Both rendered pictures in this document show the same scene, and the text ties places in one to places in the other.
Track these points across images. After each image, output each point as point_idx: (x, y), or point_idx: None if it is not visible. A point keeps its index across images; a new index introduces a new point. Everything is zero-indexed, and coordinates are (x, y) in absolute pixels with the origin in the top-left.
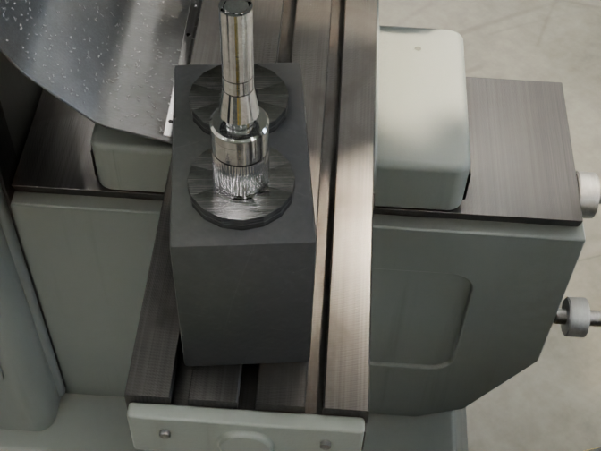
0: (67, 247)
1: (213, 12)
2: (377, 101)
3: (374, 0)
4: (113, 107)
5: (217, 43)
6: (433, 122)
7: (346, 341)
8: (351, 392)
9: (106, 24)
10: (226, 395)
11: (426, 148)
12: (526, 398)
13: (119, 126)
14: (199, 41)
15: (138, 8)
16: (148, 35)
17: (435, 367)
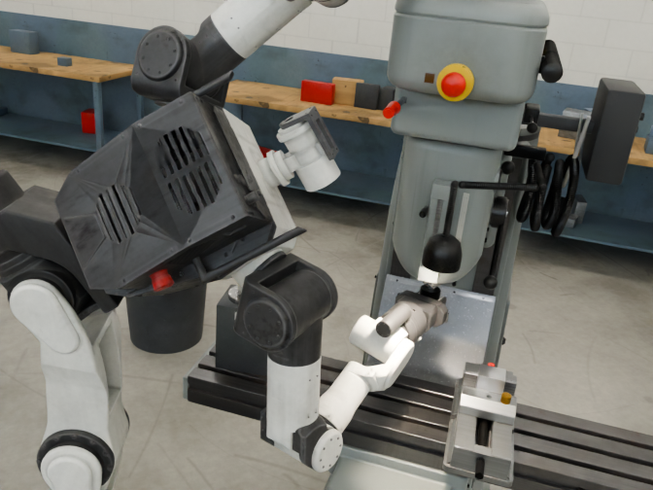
0: None
1: (419, 382)
2: (385, 468)
3: (423, 436)
4: (377, 365)
5: (395, 379)
6: (364, 486)
7: (219, 377)
8: (197, 373)
9: (426, 364)
10: (213, 349)
11: (345, 476)
12: None
13: (366, 366)
14: (398, 375)
15: (445, 381)
16: None
17: None
